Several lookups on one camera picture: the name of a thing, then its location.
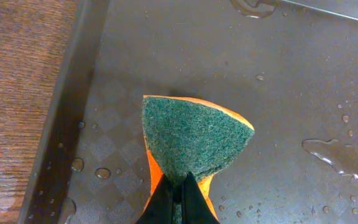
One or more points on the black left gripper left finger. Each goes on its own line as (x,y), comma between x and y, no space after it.
(160,207)

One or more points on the orange green sponge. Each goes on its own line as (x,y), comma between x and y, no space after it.
(185,134)

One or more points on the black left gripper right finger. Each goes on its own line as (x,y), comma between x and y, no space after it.
(194,209)

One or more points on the dark brown serving tray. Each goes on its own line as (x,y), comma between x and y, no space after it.
(289,67)

